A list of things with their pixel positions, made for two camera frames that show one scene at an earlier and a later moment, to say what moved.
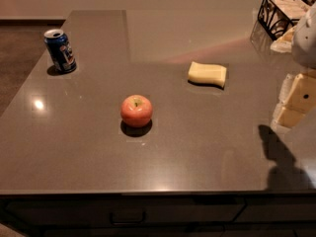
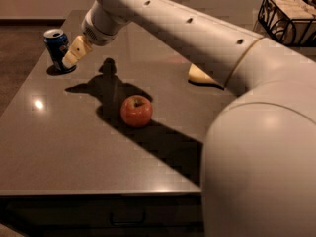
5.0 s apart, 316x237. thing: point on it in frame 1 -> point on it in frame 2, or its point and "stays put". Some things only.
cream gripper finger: [297, 98] -> [79, 48]
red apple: [136, 111] stays put
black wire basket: [277, 13] stays put
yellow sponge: [206, 73] stays put
